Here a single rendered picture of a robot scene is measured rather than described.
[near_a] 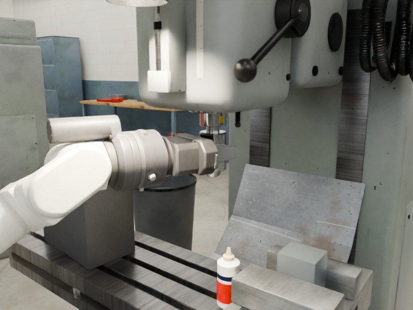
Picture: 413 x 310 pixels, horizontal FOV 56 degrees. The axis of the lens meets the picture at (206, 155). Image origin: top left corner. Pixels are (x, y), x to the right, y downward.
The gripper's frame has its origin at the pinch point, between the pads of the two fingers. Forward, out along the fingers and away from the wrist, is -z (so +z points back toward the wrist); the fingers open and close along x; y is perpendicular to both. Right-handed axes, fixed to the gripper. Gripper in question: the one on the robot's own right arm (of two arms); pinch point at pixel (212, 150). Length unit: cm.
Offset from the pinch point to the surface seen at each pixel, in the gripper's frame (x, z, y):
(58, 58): 713, -137, -38
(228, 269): -5.6, 0.1, 19.7
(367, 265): -5, -41, 31
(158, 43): -4.5, 12.2, -16.9
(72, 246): 28.1, 18.0, 24.7
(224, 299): -5.1, 0.6, 25.6
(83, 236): 22.8, 16.9, 20.5
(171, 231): 160, -77, 91
